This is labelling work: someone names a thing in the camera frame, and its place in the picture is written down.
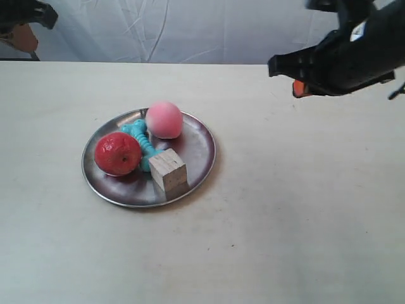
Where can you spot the turquoise toy bone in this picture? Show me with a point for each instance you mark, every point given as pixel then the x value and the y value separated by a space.
pixel 138 131

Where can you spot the red toy apple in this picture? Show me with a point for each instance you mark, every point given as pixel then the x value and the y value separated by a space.
pixel 117 154

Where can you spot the light wooden block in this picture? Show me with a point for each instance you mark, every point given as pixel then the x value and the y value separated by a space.
pixel 168 170

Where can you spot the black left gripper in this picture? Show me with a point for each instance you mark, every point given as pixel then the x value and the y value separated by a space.
pixel 15 14

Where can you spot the round silver metal plate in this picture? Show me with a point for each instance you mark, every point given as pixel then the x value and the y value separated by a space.
pixel 196 147

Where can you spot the white backdrop cloth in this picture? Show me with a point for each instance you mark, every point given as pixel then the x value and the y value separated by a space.
pixel 212 32

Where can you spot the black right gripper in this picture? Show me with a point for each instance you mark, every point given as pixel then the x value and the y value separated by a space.
pixel 366 49

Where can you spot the pink toy peach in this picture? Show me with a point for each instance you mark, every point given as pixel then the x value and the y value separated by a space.
pixel 164 120

